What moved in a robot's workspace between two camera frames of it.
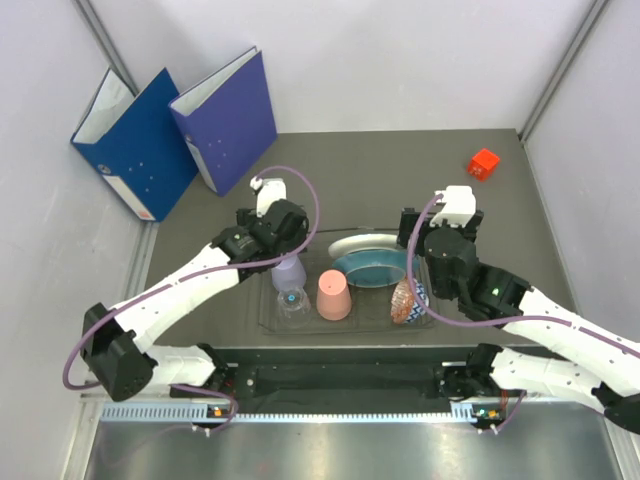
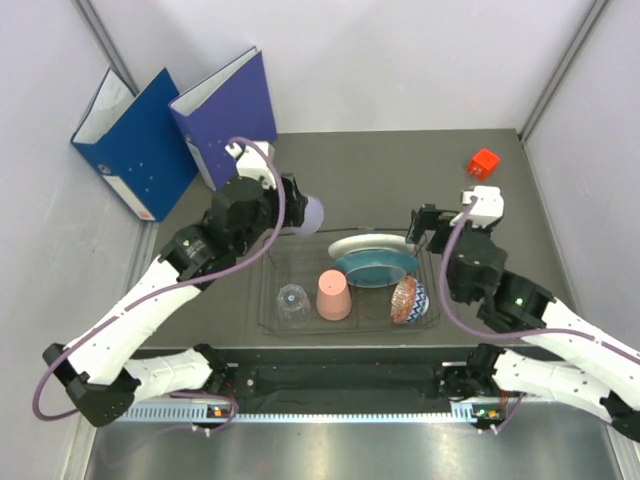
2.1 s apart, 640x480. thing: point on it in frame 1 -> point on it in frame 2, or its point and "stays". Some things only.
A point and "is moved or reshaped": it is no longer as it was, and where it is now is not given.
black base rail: [339, 373] stays
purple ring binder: [227, 119] stays
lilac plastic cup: [289, 275] is moved or reshaped
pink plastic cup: [333, 295] stays
